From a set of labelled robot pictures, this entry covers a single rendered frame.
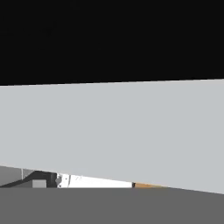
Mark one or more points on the orange-brown baguette bread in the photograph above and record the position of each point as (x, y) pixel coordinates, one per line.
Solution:
(144, 185)

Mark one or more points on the white flat object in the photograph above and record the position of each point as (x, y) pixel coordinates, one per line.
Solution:
(93, 183)

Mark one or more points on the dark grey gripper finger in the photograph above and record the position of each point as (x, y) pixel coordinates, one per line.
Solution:
(43, 176)

